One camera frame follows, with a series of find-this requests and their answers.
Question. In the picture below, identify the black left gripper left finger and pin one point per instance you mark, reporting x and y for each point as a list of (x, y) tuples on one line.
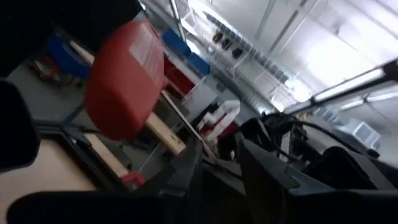
[(93, 208)]

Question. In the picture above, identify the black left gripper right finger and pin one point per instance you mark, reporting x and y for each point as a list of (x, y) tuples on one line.
[(311, 208)]

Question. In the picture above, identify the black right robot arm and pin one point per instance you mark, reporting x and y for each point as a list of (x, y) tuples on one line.
[(342, 165)]

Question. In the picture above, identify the red framed square box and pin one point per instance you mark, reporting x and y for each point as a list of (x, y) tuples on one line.
[(133, 179)]

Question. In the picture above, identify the white and red machine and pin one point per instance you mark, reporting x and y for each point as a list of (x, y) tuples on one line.
[(222, 118)]

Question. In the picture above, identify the ceiling light strip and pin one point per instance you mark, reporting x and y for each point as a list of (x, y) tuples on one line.
[(348, 85)]

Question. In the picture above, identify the blue storage bin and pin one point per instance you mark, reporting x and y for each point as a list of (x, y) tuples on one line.
[(66, 57), (199, 63), (175, 42)]

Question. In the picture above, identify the red storage bin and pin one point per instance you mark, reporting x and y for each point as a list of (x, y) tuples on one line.
[(180, 77)]

